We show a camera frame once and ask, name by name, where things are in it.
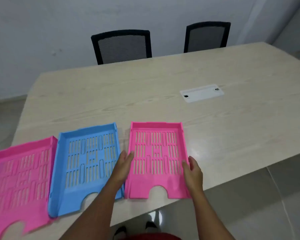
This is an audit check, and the person's red garment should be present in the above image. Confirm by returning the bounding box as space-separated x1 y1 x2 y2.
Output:
120 232 182 240

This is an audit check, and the pink slotted plastic paper tray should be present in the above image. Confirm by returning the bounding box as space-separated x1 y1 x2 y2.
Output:
124 121 192 200
0 136 58 240

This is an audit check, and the person's right hand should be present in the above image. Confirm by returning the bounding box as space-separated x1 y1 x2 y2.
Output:
182 155 204 198

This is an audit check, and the person's left forearm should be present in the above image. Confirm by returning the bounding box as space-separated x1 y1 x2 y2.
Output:
58 183 123 240

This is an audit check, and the person's right forearm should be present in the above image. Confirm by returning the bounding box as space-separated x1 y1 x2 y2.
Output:
191 189 236 240

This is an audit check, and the person's black shoe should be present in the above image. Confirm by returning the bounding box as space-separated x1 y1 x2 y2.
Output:
145 220 158 233
114 225 127 240

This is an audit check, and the blue slotted plastic paper tray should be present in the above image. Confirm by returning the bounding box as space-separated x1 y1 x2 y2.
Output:
47 123 125 218

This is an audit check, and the person's left hand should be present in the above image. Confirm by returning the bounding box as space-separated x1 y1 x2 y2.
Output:
107 150 135 191

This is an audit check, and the black mesh office chair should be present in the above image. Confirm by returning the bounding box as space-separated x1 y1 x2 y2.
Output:
184 21 231 53
91 29 152 65

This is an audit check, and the person's black left shoe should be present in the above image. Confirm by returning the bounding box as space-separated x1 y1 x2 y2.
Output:
114 225 127 240

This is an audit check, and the person's black right shoe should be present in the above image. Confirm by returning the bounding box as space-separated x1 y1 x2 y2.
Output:
145 220 158 233

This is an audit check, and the white table cable cover plate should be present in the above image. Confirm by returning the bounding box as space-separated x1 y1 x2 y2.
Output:
179 84 225 103

